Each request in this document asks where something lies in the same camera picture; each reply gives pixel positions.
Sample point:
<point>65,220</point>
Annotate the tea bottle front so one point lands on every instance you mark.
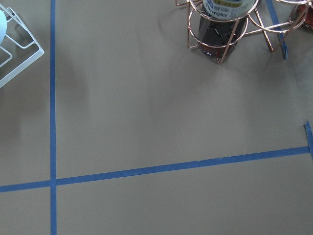
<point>217,36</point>

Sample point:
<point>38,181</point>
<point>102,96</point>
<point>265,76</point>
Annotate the blue plastic cup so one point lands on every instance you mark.
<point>3,26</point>

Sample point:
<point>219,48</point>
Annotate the copper wire bottle rack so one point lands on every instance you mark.
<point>275,34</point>

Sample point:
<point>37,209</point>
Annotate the white wire cup basket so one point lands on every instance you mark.
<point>19,48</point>

